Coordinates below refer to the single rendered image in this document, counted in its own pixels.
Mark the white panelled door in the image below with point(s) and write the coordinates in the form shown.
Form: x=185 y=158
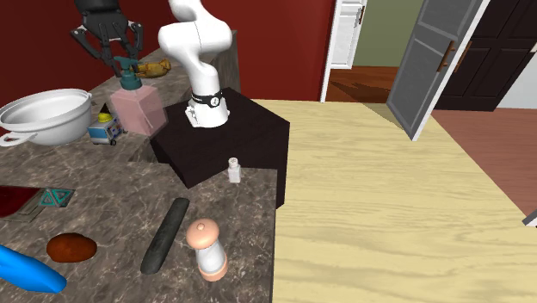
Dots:
x=346 y=37

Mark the dark brown panelled door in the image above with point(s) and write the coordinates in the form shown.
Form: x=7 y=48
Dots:
x=491 y=63

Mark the grey panelled door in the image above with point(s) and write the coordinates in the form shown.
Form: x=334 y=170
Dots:
x=428 y=67

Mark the peach and white pepper mill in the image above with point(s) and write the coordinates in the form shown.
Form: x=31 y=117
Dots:
x=207 y=251

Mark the pink soap dispenser teal pump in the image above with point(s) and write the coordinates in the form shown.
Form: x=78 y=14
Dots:
x=137 y=109

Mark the flat book with teal triangles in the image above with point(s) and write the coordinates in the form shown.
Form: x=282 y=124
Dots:
x=29 y=203

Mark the yellow toy figure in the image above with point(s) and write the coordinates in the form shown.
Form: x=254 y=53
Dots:
x=153 y=69

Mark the long dark grey bar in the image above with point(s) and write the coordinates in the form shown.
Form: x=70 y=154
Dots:
x=165 y=235

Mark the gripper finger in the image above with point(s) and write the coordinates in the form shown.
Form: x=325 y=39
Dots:
x=136 y=40
x=95 y=49

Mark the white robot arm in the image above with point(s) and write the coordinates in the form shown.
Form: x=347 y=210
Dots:
x=200 y=54

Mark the blue rounded object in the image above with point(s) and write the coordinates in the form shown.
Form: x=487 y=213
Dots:
x=25 y=272

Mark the small white salt shaker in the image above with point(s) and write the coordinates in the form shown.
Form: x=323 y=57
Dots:
x=234 y=172

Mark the small blue white toy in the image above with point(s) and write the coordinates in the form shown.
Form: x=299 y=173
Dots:
x=103 y=130

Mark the brown round potato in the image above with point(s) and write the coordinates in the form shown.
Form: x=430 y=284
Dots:
x=71 y=247

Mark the dark robot stand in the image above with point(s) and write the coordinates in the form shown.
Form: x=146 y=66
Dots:
x=226 y=142

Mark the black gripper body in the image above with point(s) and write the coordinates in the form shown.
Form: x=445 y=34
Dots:
x=103 y=23

